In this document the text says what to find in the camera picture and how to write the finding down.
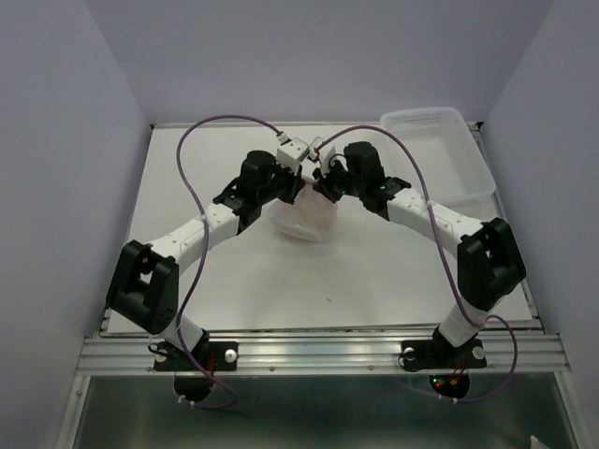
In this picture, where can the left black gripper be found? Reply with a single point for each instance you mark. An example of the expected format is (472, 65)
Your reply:
(293, 181)

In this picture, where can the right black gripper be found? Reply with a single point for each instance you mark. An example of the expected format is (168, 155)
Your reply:
(324, 181)

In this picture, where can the white mesh laundry bag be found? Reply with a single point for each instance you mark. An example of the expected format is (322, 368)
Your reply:
(310, 217)

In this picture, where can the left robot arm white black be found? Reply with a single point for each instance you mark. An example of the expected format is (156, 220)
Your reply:
(144, 287)

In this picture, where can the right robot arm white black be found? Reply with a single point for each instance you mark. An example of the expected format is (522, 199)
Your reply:
(489, 264)

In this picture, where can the white plastic basket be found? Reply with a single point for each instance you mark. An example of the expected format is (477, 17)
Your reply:
(445, 151)

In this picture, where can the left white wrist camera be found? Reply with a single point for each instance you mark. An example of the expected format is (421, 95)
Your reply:
(291, 153)

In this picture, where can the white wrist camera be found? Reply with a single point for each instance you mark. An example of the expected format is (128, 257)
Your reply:
(291, 153)
(321, 154)

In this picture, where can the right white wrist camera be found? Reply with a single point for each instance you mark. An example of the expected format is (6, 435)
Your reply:
(321, 154)

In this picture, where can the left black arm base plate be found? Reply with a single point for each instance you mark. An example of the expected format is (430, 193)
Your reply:
(212, 355)

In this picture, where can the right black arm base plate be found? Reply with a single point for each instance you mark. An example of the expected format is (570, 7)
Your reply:
(432, 354)

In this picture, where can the aluminium frame rail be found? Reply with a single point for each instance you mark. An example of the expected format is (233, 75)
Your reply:
(352, 351)

